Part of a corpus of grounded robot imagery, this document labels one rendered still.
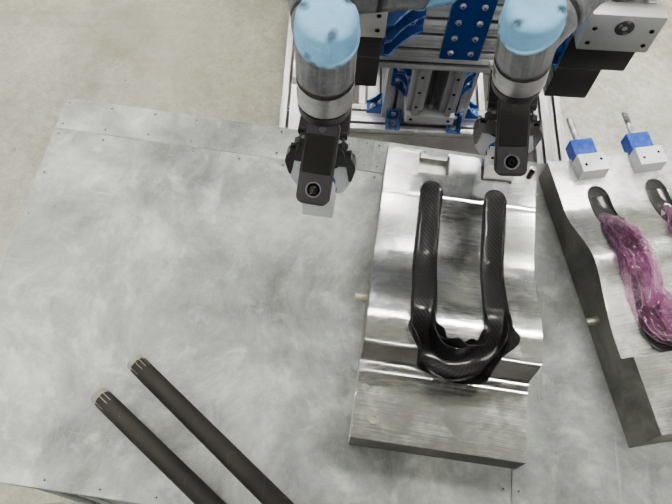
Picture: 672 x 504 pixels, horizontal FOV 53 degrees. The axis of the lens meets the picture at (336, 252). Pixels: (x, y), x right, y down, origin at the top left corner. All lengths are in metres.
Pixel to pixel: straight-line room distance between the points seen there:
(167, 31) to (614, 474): 2.06
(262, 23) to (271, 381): 1.73
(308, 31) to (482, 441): 0.63
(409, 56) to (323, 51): 0.77
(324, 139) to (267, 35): 1.67
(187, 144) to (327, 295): 0.40
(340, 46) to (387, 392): 0.52
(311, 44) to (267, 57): 1.71
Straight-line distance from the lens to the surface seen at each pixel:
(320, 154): 0.92
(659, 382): 1.12
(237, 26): 2.61
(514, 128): 1.01
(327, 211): 1.09
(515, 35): 0.88
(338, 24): 0.80
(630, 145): 1.36
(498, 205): 1.18
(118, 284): 1.21
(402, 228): 1.13
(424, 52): 1.55
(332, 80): 0.84
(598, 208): 1.28
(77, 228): 1.28
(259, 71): 2.46
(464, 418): 1.06
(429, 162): 1.23
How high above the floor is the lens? 1.88
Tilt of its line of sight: 64 degrees down
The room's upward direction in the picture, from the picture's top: 5 degrees clockwise
